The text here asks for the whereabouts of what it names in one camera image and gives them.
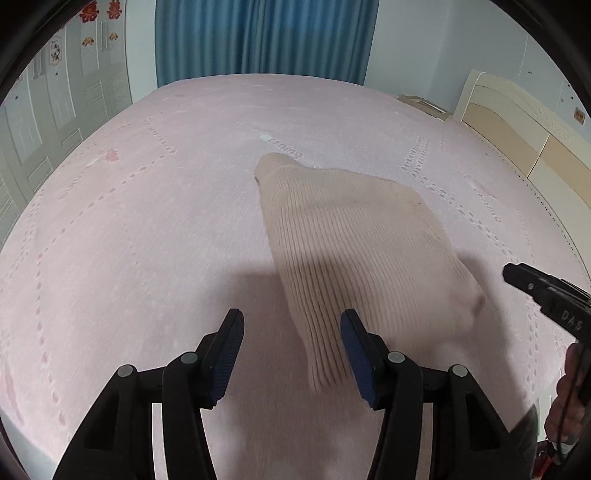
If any black cable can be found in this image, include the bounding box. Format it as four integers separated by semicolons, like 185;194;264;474
549;377;591;471

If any beige knit sweater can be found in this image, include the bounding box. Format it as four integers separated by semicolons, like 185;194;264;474
254;153;486;391

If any cream wooden headboard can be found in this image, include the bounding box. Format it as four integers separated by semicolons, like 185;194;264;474
454;68;591;222

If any blue curtain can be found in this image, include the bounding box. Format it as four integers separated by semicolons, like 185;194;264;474
154;0;379;86

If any red object on floor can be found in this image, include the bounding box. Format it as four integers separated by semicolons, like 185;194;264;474
532;440;562;480

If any person's right hand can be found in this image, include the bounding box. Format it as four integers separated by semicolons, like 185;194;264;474
544;343;587;445

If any white wardrobe with decals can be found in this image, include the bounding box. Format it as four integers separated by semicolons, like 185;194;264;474
1;1;157;238

